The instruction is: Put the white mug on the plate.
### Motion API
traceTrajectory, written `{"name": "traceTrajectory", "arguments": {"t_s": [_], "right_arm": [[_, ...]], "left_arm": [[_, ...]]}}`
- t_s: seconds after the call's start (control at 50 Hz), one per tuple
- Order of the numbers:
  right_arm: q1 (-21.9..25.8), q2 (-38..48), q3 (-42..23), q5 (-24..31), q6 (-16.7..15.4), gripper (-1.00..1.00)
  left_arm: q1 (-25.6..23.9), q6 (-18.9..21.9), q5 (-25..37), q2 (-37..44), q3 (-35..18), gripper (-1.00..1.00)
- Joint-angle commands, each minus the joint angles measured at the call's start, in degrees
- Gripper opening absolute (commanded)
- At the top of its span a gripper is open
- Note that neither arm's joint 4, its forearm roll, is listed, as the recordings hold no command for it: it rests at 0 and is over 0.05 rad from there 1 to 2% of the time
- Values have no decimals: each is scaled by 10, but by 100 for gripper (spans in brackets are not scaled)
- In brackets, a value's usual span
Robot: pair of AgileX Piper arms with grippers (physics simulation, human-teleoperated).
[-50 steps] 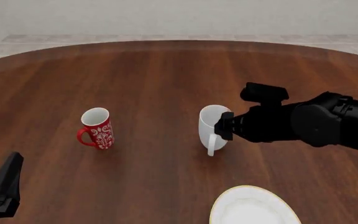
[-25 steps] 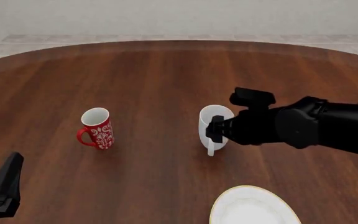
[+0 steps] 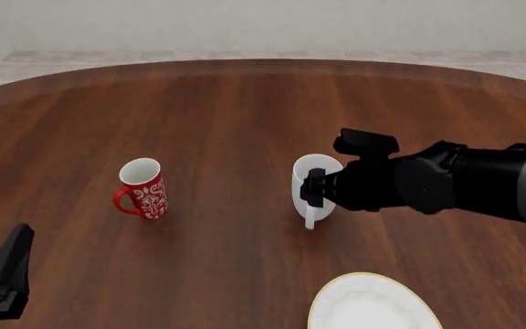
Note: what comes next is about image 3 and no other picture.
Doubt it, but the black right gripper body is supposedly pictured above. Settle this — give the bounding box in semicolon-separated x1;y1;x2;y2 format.
335;159;399;213

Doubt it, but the white plate with gold rim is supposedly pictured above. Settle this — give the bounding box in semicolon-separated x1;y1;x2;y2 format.
307;271;445;329

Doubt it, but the red mug with white pattern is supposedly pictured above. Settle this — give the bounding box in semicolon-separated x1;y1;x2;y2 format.
111;156;171;222

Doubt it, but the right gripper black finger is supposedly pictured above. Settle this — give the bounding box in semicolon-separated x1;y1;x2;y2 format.
309;166;342;182
300;175;340;209

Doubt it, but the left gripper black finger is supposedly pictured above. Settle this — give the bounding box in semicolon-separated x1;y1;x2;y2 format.
0;222;36;286

